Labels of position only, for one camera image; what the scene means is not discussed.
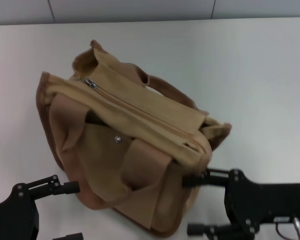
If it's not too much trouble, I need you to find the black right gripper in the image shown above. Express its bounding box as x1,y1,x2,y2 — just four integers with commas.
181,167,300,240

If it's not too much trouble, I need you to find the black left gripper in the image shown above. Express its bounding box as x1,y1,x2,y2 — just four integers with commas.
0,174,85,240

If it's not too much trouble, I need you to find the khaki canvas food bag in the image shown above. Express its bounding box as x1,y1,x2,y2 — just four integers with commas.
34,39,233,238

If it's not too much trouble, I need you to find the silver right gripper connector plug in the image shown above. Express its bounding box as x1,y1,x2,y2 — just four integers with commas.
291,216,300,240

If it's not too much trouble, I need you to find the silver zipper pull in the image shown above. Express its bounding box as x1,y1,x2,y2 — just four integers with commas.
83,77,99,90

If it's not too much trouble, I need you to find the thin right gripper cable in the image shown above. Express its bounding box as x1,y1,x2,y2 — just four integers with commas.
274,219,291,238

